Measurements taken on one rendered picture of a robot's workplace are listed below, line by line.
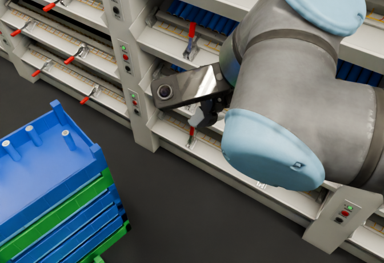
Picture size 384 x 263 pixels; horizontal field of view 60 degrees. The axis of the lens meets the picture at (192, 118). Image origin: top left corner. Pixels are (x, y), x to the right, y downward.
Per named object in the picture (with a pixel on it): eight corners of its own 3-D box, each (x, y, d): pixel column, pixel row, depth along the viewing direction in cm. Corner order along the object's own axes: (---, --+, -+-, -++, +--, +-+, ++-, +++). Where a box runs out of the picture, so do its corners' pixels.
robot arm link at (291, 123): (372, 183, 23) (382, 42, 28) (211, 144, 25) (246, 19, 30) (330, 207, 32) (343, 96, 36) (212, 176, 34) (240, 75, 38)
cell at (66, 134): (71, 152, 81) (63, 136, 76) (67, 147, 82) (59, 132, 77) (78, 148, 82) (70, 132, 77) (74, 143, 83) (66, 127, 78)
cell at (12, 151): (15, 162, 79) (3, 147, 74) (11, 158, 80) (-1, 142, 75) (22, 158, 80) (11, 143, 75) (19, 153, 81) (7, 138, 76)
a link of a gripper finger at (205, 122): (206, 134, 58) (225, 111, 51) (198, 135, 58) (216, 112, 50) (199, 110, 60) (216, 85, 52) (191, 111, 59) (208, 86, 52)
